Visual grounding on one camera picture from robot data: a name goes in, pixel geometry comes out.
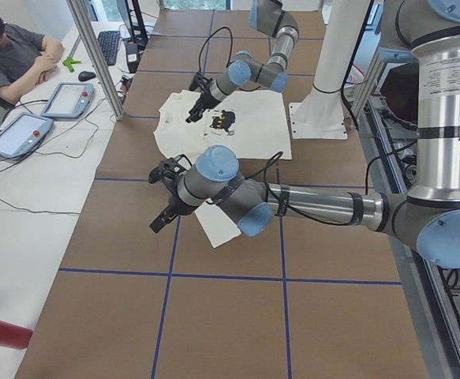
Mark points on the seated person grey shirt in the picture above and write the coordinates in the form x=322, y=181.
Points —
x=27, y=59

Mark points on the teach pendant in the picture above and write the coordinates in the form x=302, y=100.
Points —
x=23, y=134
x=68, y=100

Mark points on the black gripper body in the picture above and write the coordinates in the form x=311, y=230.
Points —
x=173, y=205
x=204, y=102

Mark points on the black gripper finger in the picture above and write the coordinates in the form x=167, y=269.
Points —
x=155, y=226
x=191, y=117
x=165, y=218
x=197, y=117

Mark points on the near teach pendant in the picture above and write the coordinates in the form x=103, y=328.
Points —
x=23, y=134

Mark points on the aluminium frame post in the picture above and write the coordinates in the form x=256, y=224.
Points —
x=86, y=32

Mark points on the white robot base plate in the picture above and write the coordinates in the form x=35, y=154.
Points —
x=324, y=121

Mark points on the black box with label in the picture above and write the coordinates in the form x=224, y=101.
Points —
x=132, y=56

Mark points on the far teach pendant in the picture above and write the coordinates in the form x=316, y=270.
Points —
x=68, y=100

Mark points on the green plastic part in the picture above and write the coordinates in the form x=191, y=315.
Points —
x=69, y=63

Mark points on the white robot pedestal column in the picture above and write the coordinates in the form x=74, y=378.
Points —
x=346, y=20

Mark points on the black computer mouse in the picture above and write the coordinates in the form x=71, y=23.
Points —
x=86, y=76

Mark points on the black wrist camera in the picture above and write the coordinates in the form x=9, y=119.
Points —
x=169, y=170
x=200, y=82

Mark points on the red cylinder bottle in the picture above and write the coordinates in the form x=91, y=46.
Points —
x=14, y=336

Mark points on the cream long-sleeve cat shirt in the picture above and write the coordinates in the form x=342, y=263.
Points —
x=246, y=125

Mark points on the black keyboard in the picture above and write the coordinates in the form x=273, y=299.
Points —
x=109, y=44

